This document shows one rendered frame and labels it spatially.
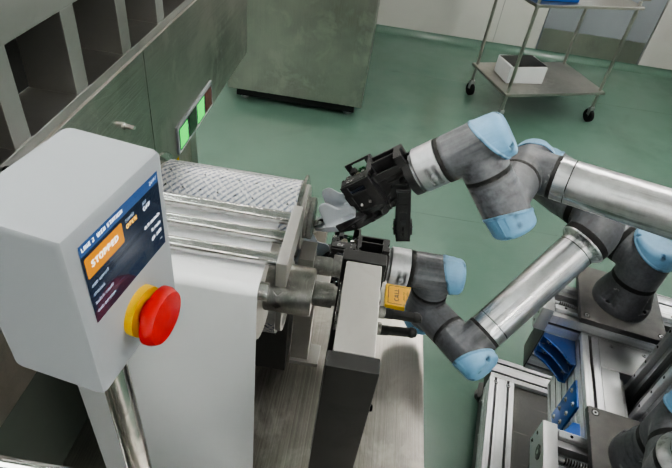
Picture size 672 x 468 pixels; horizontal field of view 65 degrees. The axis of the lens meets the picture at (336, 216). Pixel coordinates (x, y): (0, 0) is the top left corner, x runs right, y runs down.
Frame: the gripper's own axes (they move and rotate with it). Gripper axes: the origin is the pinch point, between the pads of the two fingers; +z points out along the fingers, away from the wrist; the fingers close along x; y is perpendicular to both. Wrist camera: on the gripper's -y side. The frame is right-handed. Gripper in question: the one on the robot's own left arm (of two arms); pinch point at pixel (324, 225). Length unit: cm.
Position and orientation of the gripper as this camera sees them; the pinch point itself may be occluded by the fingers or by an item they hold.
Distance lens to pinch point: 95.4
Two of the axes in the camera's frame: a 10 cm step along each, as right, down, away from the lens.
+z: -8.3, 3.7, 4.3
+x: -1.2, 6.2, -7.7
